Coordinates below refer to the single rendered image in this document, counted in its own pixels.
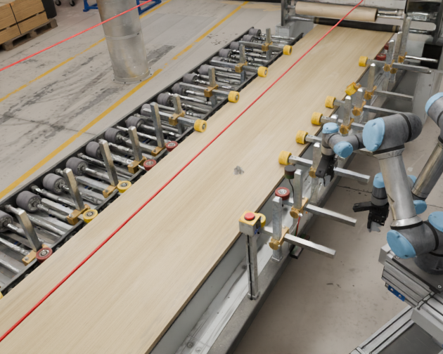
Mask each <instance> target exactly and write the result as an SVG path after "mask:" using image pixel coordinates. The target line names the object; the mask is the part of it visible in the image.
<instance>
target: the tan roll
mask: <svg viewBox="0 0 443 354"><path fill-rule="evenodd" d="M354 7H355V6H345V5H337V4H322V3H314V2H306V1H298V2H297V3H296V6H294V5H288V8H291V9H295V12H296V14H300V15H313V16H321V17H327V18H340V19H342V18H343V17H345V16H346V15H347V14H348V13H349V12H350V11H351V10H352V9H353V8H354ZM377 11H378V9H377V8H368V7H360V6H357V7H356V8H355V9H354V10H353V11H352V12H351V13H350V14H349V15H348V16H346V17H345V18H344V19H348V20H360V21H368V22H375V21H376V20H377V18H389V19H397V20H403V19H404V16H403V15H389V14H381V13H377Z"/></svg>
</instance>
